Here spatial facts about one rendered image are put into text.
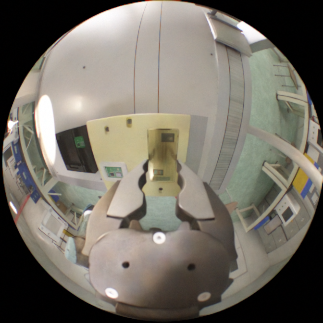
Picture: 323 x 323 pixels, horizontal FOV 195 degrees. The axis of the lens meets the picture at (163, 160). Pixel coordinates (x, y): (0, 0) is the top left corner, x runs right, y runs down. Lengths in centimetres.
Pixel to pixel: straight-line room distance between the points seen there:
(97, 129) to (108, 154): 5
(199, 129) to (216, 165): 10
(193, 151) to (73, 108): 28
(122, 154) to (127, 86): 12
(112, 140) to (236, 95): 24
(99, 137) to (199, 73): 20
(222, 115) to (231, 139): 6
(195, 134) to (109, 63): 21
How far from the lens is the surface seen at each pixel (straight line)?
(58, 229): 298
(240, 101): 23
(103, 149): 17
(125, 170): 17
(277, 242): 413
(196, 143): 17
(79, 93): 25
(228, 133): 21
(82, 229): 61
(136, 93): 18
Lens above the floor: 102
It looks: 61 degrees down
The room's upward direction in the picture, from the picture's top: 179 degrees counter-clockwise
